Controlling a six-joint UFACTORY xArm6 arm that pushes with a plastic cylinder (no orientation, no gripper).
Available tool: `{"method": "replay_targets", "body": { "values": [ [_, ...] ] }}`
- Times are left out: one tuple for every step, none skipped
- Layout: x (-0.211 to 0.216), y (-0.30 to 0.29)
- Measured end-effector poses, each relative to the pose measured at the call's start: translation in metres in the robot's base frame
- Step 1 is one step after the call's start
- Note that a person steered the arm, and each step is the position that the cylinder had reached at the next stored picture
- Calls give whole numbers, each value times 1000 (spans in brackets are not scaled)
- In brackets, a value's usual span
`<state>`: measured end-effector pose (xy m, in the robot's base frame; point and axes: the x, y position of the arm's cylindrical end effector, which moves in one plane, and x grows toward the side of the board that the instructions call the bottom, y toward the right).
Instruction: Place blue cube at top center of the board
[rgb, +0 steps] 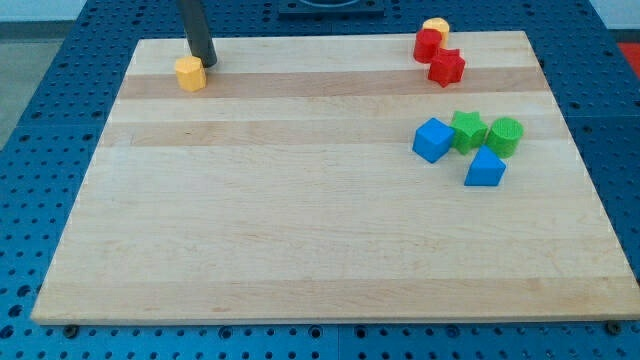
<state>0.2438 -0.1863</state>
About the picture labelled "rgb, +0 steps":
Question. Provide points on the wooden board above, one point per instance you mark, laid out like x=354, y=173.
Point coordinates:
x=287, y=191

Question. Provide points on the blue cube block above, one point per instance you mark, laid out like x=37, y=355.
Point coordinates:
x=432, y=140

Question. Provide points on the green star block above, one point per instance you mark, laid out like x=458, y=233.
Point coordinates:
x=470, y=131

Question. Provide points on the yellow hexagon block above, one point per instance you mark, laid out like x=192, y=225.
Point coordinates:
x=190, y=73

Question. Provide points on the blue triangle block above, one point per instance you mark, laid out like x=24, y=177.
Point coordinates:
x=486, y=169

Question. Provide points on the red star block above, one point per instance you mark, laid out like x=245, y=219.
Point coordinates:
x=447, y=67

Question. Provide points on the red cylinder block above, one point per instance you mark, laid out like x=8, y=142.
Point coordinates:
x=427, y=45

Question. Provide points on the green cylinder block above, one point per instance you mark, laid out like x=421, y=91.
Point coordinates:
x=504, y=136

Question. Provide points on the yellow cylinder block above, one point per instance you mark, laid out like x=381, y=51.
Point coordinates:
x=441, y=25

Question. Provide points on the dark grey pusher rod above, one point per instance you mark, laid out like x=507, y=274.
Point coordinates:
x=197, y=31

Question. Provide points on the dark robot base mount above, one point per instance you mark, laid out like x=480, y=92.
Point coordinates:
x=304, y=8

